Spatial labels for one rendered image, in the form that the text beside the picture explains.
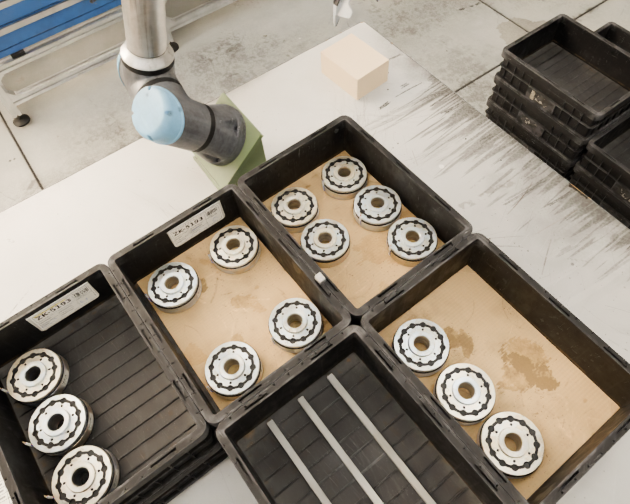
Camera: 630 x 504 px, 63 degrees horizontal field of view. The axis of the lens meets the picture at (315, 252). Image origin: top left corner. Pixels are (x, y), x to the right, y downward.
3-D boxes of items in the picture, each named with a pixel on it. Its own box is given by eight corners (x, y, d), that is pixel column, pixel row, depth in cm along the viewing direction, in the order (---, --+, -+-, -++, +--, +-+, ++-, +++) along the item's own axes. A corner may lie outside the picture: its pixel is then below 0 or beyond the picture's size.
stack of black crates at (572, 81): (472, 141, 211) (500, 49, 172) (524, 107, 218) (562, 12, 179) (548, 204, 193) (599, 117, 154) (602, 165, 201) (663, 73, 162)
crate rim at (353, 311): (235, 187, 110) (233, 180, 108) (345, 120, 118) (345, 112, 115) (355, 325, 92) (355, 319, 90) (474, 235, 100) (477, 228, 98)
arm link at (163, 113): (189, 162, 122) (141, 151, 111) (168, 123, 127) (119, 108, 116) (219, 126, 117) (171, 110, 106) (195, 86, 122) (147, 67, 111)
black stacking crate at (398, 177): (244, 213, 118) (235, 182, 108) (345, 149, 126) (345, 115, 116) (355, 342, 101) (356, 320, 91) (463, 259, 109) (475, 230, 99)
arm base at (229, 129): (194, 144, 136) (164, 136, 128) (221, 94, 131) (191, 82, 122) (225, 177, 129) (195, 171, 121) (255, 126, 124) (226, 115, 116)
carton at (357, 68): (321, 72, 156) (320, 51, 149) (351, 54, 159) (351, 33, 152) (357, 100, 149) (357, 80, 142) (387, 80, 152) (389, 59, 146)
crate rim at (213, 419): (108, 265, 102) (103, 259, 100) (235, 187, 110) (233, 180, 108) (214, 431, 85) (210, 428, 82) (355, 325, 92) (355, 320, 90)
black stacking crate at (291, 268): (128, 287, 110) (106, 261, 100) (243, 213, 118) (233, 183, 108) (226, 440, 93) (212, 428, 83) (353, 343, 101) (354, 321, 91)
